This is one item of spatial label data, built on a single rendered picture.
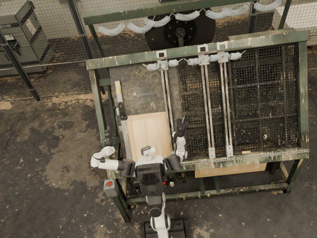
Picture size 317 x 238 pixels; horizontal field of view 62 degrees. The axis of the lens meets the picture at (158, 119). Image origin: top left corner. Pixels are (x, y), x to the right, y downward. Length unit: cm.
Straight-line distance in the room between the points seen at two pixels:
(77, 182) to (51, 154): 82
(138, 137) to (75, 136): 214
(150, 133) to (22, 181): 250
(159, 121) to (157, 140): 21
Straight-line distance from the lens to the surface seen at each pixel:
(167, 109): 274
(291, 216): 377
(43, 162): 473
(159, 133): 285
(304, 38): 298
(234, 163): 300
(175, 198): 353
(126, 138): 288
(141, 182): 233
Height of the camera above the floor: 330
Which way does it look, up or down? 45 degrees down
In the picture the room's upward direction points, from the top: 10 degrees counter-clockwise
